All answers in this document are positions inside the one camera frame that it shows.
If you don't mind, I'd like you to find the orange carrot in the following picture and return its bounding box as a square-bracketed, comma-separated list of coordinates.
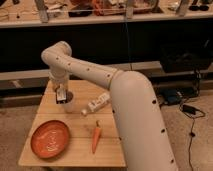
[92, 121, 101, 154]

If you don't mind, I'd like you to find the small white bottle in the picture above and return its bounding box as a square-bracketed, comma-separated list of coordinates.
[81, 93, 110, 116]

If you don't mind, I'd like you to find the black cable on floor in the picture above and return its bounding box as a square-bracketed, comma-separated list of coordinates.
[179, 99, 207, 171]

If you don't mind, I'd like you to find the wooden table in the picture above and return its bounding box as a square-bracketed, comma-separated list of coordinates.
[18, 80, 125, 168]

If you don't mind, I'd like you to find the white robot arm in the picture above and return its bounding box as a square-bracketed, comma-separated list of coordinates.
[41, 41, 179, 171]

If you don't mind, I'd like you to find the black power adapter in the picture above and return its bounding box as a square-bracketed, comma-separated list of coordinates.
[182, 105, 196, 115]

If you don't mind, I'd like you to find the black box under shelf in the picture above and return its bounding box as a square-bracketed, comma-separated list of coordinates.
[160, 43, 212, 73]

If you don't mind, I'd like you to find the wooden shelf with clutter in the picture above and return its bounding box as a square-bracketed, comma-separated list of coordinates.
[0, 0, 213, 28]

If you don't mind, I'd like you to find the translucent white ceramic cup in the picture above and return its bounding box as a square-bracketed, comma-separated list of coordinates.
[62, 91, 74, 113]

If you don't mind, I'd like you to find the orange plate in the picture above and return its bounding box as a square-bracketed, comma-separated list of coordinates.
[30, 120, 70, 159]

